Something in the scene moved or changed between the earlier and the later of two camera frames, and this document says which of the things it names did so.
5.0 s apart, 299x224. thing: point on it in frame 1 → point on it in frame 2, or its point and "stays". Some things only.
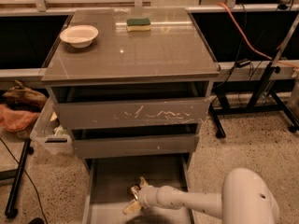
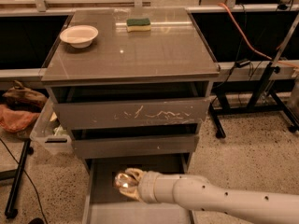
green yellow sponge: (138, 24) stays
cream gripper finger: (132, 208) → (132, 191)
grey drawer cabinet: (144, 87) stays
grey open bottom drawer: (110, 180) stays
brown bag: (21, 97) stays
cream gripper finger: (143, 182) → (135, 173)
